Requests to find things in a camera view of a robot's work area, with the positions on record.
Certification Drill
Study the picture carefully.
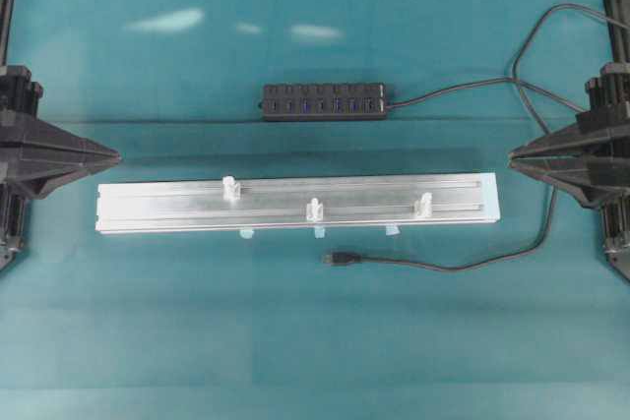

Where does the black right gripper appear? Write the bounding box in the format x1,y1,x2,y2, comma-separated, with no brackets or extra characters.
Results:
509,109,629,209

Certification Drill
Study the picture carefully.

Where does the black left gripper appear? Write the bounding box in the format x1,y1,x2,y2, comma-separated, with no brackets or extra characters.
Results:
1,110,121,199

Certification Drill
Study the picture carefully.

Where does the black USB cable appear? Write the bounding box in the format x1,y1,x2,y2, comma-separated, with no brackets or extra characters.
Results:
322,3,630,273

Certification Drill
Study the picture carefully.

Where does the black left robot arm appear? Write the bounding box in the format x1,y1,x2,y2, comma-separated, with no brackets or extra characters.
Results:
1,66,121,270

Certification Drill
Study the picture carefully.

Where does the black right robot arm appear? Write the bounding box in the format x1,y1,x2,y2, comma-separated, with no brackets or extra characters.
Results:
509,63,629,277

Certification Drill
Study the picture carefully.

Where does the black USB hub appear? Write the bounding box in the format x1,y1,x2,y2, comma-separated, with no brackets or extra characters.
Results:
260,83,388,122

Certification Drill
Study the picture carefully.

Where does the right blue tape piece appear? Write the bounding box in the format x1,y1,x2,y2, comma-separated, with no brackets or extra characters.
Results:
385,225,400,236

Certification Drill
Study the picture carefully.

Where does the silver aluminium rail plate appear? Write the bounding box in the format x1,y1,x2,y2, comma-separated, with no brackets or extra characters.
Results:
95,173,501,238

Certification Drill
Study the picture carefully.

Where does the black hub power cable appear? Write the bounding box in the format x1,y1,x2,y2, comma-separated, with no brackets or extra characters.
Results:
391,76,590,121

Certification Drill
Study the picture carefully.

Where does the right white cable ring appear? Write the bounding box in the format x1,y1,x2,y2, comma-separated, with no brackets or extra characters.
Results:
412,192,434,218

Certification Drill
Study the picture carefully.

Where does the right black frame post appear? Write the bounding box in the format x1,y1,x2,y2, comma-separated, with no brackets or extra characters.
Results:
603,0,629,63

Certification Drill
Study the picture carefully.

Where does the black frame post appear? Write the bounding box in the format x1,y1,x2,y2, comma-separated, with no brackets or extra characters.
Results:
0,0,14,66
603,0,629,63

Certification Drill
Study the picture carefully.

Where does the left black frame post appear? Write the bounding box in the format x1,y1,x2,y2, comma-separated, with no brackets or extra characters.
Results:
0,0,14,66

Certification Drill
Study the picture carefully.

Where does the left white cable ring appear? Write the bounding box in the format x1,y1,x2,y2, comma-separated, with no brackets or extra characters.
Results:
221,175,242,202

